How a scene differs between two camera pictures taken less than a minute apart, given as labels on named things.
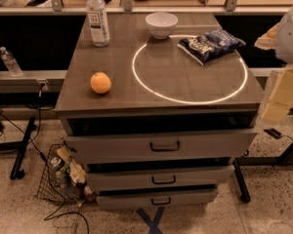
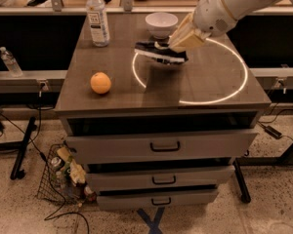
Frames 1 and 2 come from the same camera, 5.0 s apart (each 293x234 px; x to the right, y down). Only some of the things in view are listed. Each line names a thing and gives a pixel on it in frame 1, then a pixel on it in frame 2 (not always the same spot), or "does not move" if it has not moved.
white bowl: [161, 23] does not move
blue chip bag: [214, 43] to [163, 55]
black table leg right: [288, 158] does not move
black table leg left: [20, 146] does not move
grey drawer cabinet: [151, 126] does not move
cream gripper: [290, 39] to [212, 16]
